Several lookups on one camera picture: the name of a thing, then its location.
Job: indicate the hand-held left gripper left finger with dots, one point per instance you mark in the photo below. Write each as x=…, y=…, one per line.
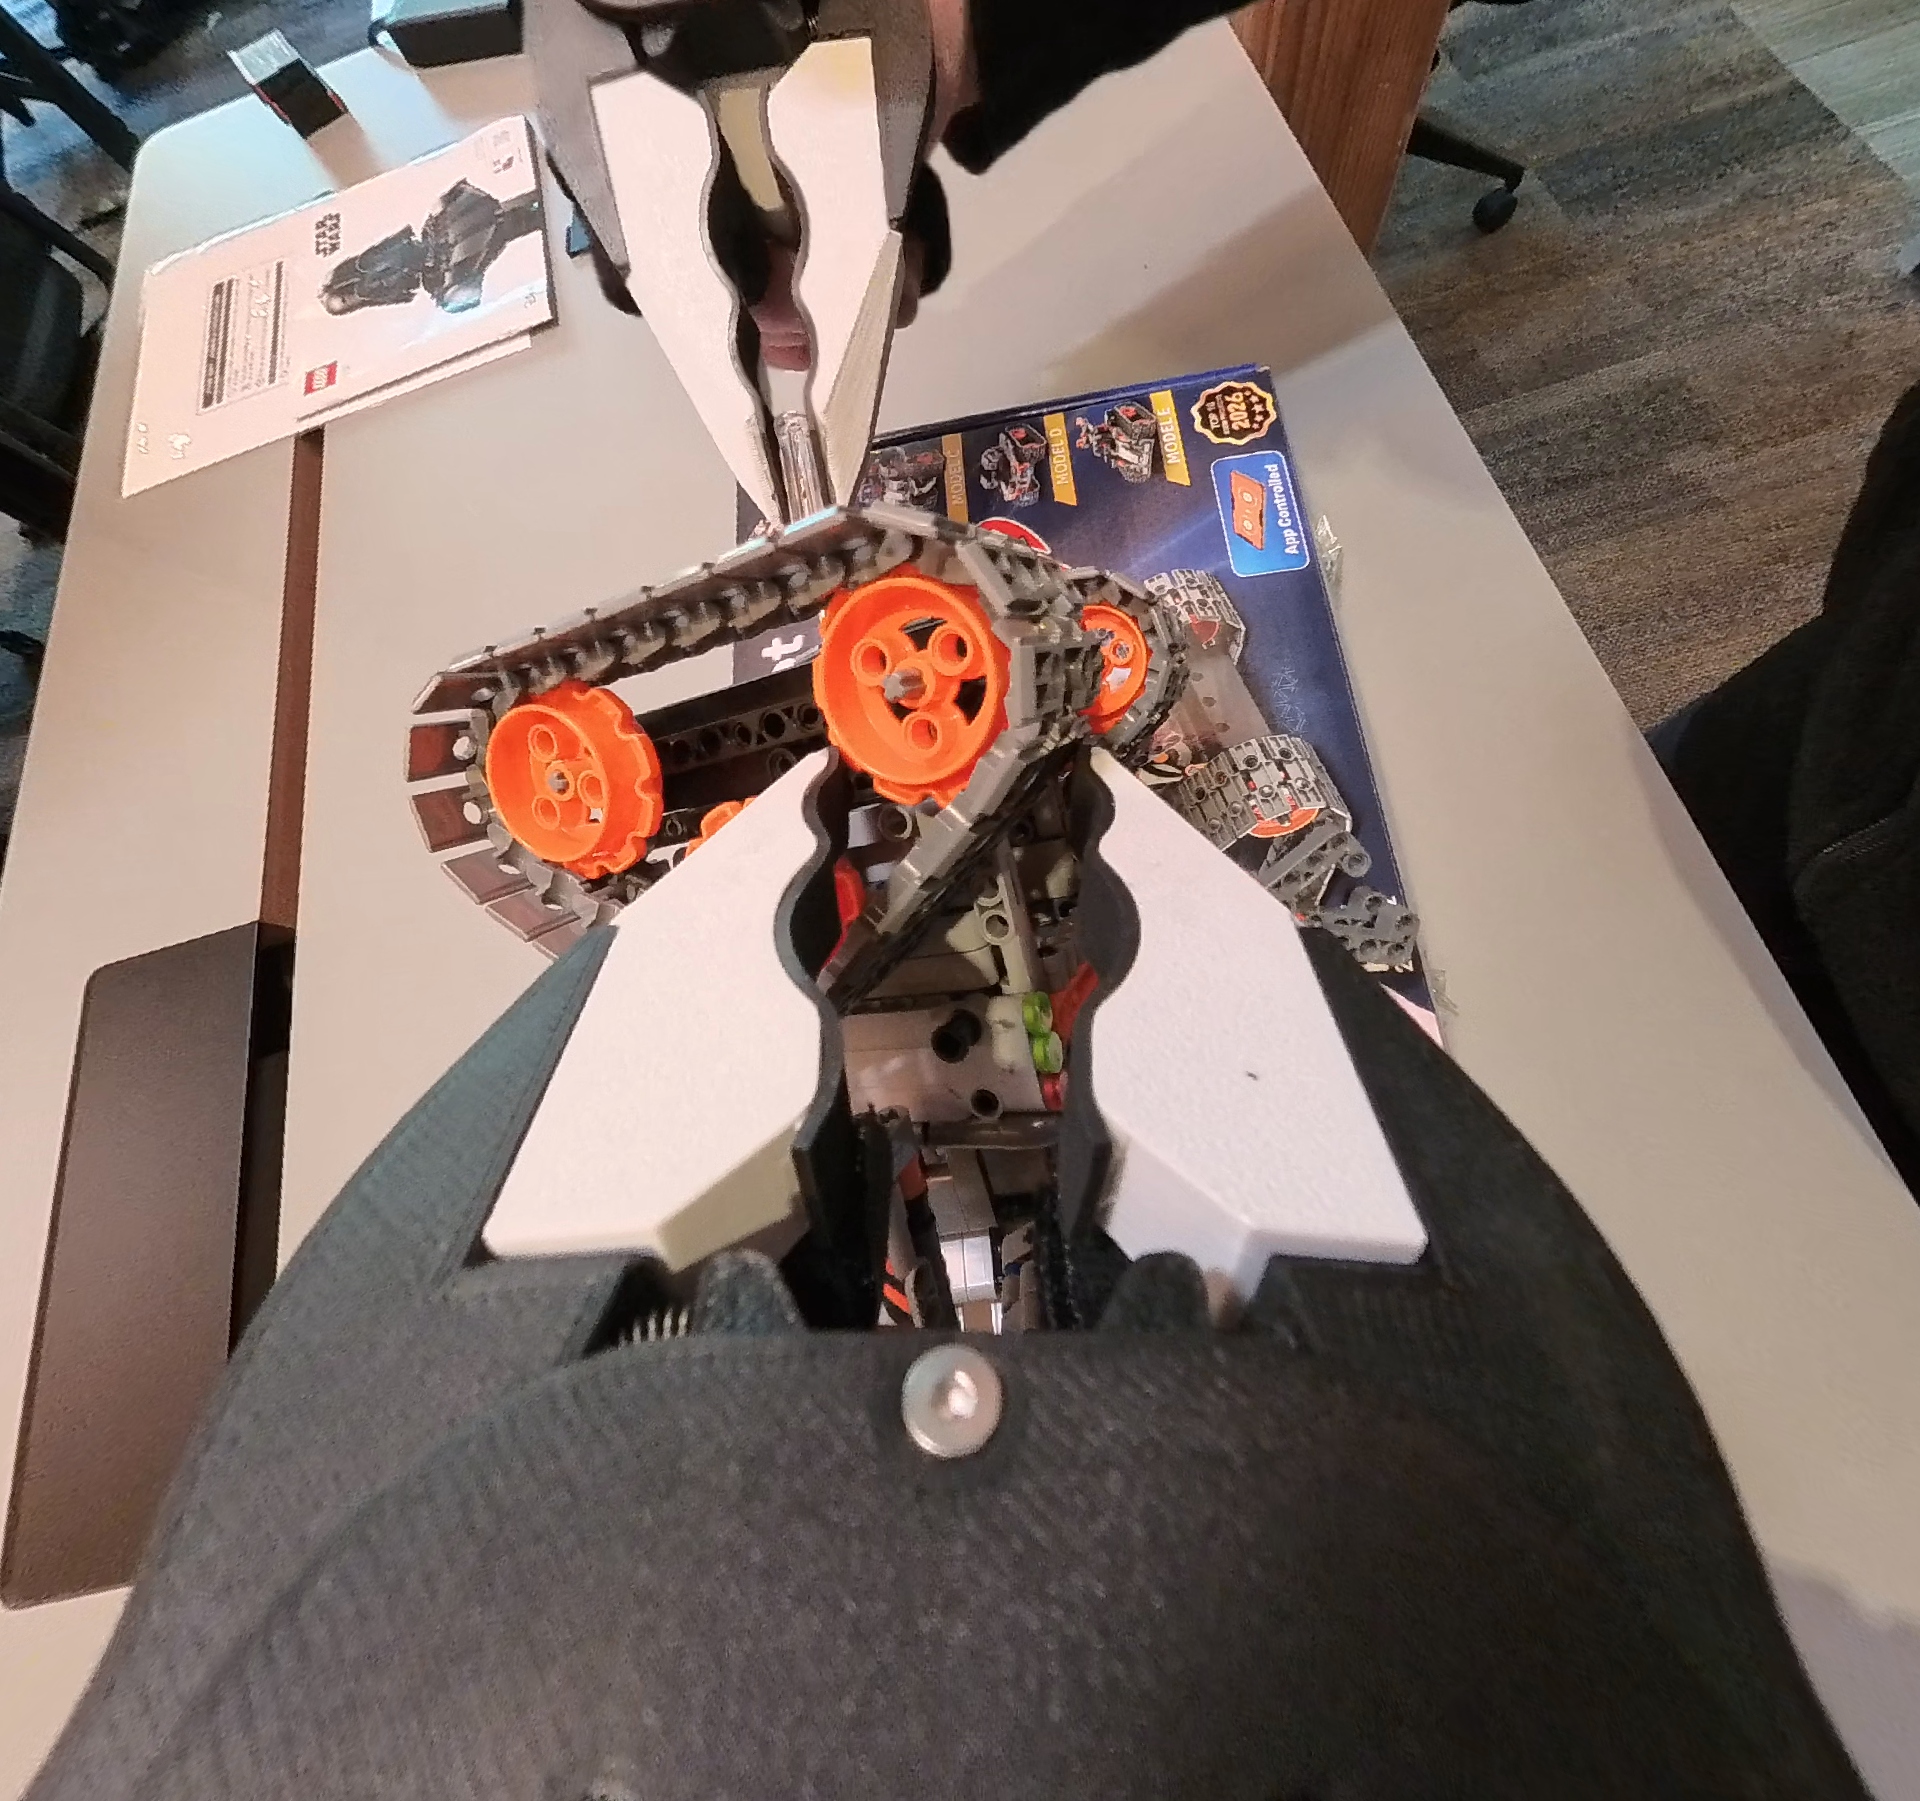
x=647, y=1082

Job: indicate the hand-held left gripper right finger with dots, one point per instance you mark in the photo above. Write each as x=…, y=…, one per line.
x=1261, y=1082

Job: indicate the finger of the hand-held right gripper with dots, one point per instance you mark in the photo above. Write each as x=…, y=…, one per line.
x=871, y=181
x=667, y=212

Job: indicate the blue robot kit box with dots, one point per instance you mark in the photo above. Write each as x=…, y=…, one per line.
x=1261, y=632

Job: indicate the tracked building-block toy robot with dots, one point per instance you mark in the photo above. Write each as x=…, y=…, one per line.
x=899, y=692

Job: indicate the grey desk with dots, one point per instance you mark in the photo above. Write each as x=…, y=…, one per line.
x=451, y=660

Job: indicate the dark brown desk pad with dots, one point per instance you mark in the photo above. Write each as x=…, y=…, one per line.
x=136, y=1233

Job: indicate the printed instruction booklet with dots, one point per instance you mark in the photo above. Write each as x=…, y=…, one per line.
x=330, y=332

